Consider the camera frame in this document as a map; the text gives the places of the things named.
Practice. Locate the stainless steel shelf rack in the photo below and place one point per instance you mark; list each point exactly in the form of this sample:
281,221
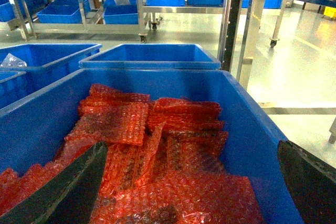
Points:
228,36

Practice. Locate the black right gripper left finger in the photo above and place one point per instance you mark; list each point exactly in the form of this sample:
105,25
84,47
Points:
69,197

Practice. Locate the blue plastic bin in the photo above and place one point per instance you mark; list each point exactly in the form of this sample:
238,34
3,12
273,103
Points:
15,85
33,128

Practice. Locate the blue bin behind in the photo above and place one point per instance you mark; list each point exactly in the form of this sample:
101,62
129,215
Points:
153,56

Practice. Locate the far steel shelf rack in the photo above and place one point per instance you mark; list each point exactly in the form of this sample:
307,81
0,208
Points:
92,21

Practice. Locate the red bubble wrap bags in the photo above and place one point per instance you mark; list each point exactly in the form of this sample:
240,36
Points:
162,162

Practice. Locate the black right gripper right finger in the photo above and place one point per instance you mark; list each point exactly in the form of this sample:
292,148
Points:
310,182

